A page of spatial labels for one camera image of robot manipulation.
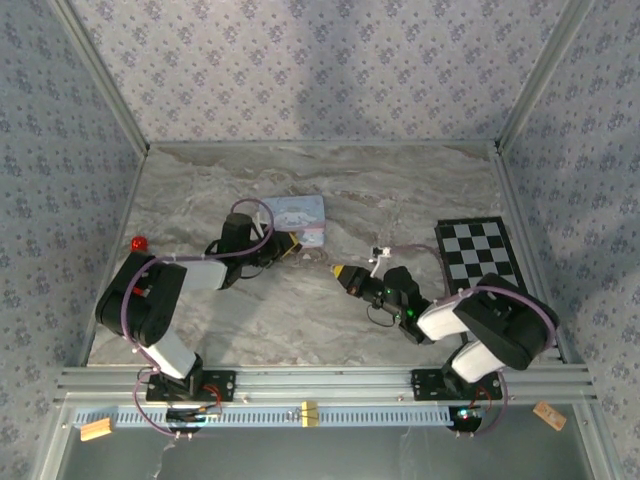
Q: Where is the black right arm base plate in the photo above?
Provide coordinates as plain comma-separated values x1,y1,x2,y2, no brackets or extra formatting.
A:
410,368,503,403

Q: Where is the thin black left gripper cable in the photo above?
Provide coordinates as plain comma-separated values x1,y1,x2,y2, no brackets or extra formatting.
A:
203,238,267,282

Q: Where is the thin black right gripper cable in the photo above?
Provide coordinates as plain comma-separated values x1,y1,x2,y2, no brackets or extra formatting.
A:
365,302,399,327

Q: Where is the aluminium frame post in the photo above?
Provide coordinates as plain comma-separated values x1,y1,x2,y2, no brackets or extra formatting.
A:
48,0,152,157
493,0,597,154

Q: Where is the black and grey chessboard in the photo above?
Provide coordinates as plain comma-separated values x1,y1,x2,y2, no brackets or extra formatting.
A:
433,215,532,347

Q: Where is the aluminium mounting rail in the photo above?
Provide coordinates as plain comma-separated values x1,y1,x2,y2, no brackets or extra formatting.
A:
54,364,599,404

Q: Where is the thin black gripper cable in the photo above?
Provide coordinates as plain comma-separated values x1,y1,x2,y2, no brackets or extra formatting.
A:
365,302,399,327
203,238,267,282

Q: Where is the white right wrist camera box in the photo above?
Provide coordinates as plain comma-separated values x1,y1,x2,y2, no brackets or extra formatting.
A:
368,244,394,277

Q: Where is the blue-grey slotted cable duct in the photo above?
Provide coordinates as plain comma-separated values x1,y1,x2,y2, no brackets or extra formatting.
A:
73,404,457,429

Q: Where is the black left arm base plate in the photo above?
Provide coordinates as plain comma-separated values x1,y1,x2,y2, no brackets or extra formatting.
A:
145,369,237,403

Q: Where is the pastel blue cartoon tin box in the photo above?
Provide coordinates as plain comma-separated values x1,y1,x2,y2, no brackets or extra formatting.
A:
259,193,329,250

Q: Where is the light wooden block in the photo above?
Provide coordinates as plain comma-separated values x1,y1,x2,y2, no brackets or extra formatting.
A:
79,418,116,443

